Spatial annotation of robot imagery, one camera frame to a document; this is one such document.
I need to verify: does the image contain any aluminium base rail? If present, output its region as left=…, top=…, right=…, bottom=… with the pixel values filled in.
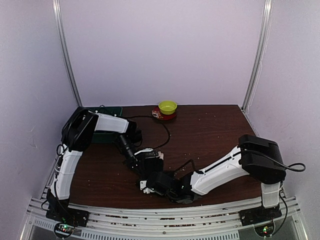
left=18, top=197, right=312, bottom=240

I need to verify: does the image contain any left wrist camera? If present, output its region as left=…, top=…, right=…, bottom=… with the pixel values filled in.
left=126, top=125, right=143, bottom=147

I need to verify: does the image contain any controller board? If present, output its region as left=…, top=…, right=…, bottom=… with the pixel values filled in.
left=53, top=222, right=75, bottom=239
left=254, top=222, right=275, bottom=238

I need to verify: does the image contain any right controller board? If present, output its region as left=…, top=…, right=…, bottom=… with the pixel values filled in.
left=254, top=222, right=275, bottom=238

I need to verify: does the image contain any left controller board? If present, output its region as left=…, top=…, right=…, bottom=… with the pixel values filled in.
left=53, top=222, right=75, bottom=239

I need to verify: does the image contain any aluminium frame post left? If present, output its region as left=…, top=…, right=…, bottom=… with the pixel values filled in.
left=52, top=0, right=83, bottom=107

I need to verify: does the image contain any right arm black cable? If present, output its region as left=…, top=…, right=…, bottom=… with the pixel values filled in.
left=239, top=147, right=306, bottom=173

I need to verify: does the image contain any lime green plastic bowl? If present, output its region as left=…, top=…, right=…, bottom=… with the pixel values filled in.
left=158, top=100, right=178, bottom=115

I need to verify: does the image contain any red floral plate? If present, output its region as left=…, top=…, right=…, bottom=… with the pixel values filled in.
left=151, top=106, right=177, bottom=121

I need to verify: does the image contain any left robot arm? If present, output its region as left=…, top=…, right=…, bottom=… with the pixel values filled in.
left=47, top=107, right=164, bottom=222

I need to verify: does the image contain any green plastic divider tray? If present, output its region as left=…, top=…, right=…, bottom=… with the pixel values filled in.
left=87, top=105, right=123, bottom=144

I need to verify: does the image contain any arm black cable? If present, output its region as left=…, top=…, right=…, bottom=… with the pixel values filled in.
left=122, top=114, right=172, bottom=151
left=239, top=147, right=306, bottom=173

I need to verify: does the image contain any aluminium frame post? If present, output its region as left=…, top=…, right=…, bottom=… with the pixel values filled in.
left=241, top=0, right=274, bottom=114
left=52, top=0, right=83, bottom=107

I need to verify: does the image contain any aluminium frame post right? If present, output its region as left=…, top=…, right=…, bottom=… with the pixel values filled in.
left=241, top=0, right=274, bottom=114

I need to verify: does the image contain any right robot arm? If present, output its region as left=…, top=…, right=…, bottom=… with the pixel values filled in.
left=139, top=134, right=286, bottom=221

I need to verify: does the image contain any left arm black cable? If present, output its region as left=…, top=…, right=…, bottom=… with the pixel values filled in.
left=122, top=114, right=172, bottom=151

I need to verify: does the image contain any black underwear beige waistband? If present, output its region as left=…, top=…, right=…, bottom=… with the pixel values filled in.
left=140, top=155, right=164, bottom=179

